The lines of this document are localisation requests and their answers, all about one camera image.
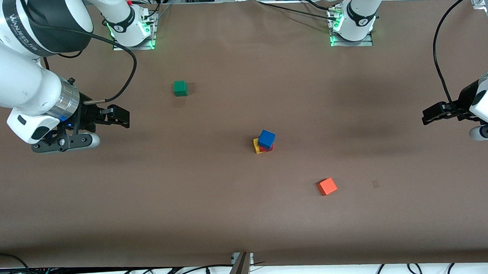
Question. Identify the brown table cover sheet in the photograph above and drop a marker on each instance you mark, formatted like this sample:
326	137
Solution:
231	220

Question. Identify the yellow cube block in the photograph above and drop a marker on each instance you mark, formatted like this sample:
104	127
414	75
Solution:
256	146

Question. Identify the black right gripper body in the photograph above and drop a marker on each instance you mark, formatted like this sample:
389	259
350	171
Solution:
87	113

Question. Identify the blue cube block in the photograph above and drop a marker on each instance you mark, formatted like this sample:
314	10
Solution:
266	139

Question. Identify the red cube block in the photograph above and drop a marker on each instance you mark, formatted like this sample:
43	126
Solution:
267	149

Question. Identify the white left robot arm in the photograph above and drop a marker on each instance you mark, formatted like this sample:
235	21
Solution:
362	8

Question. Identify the green cube block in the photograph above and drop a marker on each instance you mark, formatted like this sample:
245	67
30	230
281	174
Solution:
180	88

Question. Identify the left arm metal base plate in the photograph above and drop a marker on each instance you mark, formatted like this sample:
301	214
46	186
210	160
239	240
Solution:
365	42

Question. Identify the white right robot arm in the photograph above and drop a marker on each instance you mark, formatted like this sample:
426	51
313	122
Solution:
19	81

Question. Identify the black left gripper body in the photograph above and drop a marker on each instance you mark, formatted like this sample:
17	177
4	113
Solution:
464	99

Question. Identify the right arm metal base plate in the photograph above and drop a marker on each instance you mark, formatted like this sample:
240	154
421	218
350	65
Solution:
149	38

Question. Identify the orange cube block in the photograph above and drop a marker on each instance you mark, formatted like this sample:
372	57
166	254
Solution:
327	187

